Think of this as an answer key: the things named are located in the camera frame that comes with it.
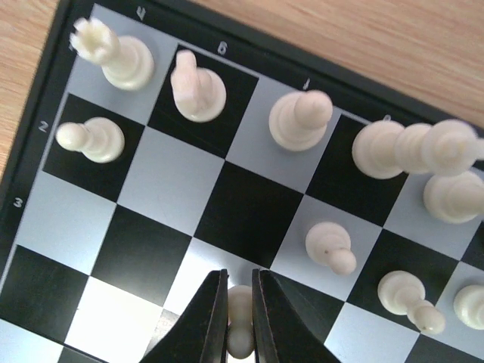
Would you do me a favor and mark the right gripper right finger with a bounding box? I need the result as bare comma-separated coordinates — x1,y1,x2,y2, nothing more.
252,269,339,362

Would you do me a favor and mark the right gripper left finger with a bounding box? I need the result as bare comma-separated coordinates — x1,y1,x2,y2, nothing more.
142,269,228,363

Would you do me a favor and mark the white pawn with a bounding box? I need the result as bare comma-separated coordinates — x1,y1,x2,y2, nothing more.
453,284,484,330
305,222,357,275
55,117,125,163
227,285,254,359
377,270,446,334

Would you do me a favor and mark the black and silver chessboard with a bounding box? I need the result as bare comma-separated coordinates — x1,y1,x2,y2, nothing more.
1,1,483,362

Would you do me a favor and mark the white queen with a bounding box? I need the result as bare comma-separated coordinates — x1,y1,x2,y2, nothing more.
352,119,483,179

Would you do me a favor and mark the white bishop right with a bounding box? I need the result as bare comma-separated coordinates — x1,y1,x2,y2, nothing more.
268,90,334,152

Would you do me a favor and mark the white knight right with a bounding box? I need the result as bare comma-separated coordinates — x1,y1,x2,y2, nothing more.
170,49,227,123

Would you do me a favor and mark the white rook right corner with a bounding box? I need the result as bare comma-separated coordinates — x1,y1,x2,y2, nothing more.
70,17,154,91

